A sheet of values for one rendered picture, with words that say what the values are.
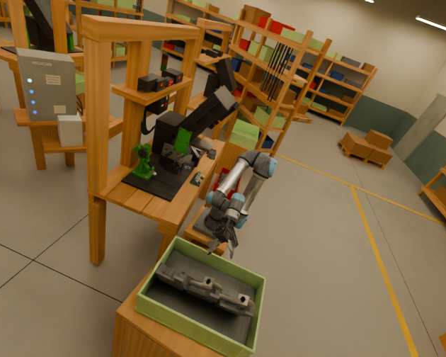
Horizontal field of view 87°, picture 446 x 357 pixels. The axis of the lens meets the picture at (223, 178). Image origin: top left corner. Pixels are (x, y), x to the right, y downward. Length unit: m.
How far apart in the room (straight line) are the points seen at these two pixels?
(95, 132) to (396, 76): 10.64
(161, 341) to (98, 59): 1.42
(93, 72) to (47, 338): 1.80
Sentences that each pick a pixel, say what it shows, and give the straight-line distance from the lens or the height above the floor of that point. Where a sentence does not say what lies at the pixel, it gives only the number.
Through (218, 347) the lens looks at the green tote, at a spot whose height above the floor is 0.84.
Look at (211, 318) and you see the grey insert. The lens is 1.46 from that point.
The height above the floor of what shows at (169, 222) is 0.90.
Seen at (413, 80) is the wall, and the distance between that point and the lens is 11.49.
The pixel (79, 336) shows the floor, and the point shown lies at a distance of 2.30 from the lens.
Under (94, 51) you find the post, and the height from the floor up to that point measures 1.80.
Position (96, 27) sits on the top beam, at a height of 1.91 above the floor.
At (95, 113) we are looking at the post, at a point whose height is 1.48.
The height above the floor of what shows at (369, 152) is 0.31.
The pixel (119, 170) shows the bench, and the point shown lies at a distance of 2.09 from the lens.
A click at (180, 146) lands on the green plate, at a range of 2.08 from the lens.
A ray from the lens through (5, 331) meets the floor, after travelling 2.42.
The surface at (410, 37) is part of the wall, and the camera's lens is 11.22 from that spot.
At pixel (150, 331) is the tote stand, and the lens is 1.44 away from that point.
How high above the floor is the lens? 2.14
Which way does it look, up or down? 34 degrees down
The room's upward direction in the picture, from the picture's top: 21 degrees clockwise
